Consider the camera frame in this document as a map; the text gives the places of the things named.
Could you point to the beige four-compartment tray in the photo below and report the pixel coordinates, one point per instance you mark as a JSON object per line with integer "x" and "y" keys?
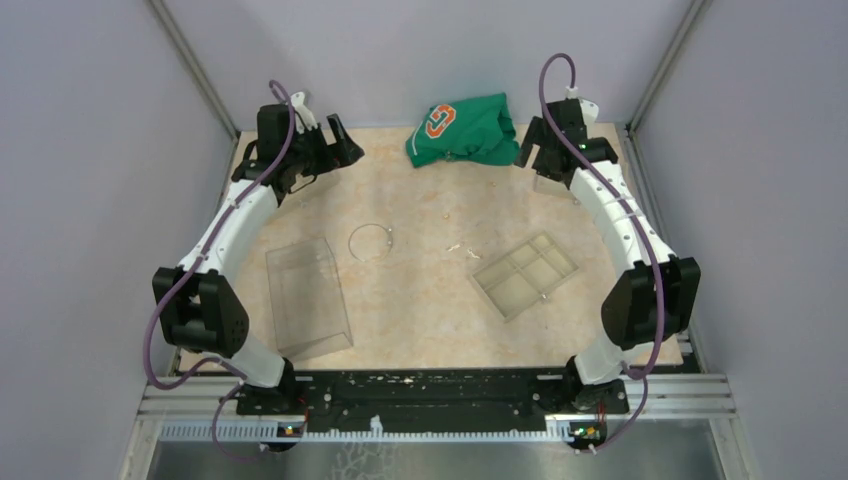
{"x": 525, "y": 275}

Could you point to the clear acrylic box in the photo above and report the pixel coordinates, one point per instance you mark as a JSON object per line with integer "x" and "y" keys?
{"x": 307, "y": 301}

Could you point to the aluminium front frame rail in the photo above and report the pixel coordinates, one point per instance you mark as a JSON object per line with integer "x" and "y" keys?
{"x": 205, "y": 408}

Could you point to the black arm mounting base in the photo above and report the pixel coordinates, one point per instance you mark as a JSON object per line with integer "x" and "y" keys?
{"x": 462, "y": 401}

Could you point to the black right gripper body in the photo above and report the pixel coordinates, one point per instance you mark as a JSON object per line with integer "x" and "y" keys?
{"x": 534, "y": 137}

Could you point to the green cloth with orange logo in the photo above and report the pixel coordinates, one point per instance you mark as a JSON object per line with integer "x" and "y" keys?
{"x": 478, "y": 129}

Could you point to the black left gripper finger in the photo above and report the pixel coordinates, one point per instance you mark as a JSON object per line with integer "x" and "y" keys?
{"x": 296, "y": 182}
{"x": 345, "y": 151}

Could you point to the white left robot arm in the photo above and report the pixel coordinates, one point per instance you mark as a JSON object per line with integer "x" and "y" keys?
{"x": 197, "y": 308}

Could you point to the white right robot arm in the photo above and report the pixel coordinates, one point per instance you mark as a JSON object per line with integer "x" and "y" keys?
{"x": 656, "y": 289}

